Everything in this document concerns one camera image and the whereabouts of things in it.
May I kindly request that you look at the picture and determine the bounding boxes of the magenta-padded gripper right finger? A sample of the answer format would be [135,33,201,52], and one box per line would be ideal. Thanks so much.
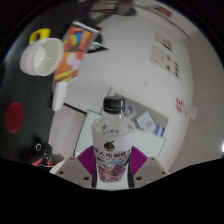
[128,145,170,188]

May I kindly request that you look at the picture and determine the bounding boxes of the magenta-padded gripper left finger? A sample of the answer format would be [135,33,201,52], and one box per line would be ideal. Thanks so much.
[54,145,98,188]

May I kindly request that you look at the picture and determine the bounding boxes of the clear black-capped drink bottle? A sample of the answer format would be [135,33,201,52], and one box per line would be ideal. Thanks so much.
[91,96,137,185]

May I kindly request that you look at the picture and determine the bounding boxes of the black and red device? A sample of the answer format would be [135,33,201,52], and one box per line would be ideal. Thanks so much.
[19,134,64,168]

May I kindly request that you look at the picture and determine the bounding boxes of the grey pin board with papers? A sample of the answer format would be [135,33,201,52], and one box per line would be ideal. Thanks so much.
[106,86,169,138]

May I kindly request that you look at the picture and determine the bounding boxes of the small white box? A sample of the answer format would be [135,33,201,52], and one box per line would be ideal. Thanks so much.
[50,80,69,112]

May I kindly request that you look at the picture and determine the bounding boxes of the flat round red coaster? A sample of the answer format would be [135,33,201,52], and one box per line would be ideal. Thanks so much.
[4,101,25,134]

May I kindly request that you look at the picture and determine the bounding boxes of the colourful printed magazine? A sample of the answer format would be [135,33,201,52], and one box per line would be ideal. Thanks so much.
[52,21,101,91]

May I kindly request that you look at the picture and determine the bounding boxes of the black jacket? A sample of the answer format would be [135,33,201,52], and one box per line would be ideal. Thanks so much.
[88,41,109,54]

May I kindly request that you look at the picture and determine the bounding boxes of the red wall sign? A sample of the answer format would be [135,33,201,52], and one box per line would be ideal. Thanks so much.
[174,96,185,114]

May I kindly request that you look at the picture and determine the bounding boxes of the large white wall poster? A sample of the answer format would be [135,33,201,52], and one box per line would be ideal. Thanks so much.
[150,45,181,79]

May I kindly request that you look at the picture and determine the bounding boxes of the white mug with yellow handle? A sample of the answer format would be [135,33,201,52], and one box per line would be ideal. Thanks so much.
[19,28,65,77]

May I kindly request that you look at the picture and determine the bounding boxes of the small white wall poster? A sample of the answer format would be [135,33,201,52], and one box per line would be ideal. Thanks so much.
[154,32,174,53]

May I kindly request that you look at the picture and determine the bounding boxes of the red wall poster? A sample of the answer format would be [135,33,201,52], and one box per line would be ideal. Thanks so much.
[153,4,174,18]

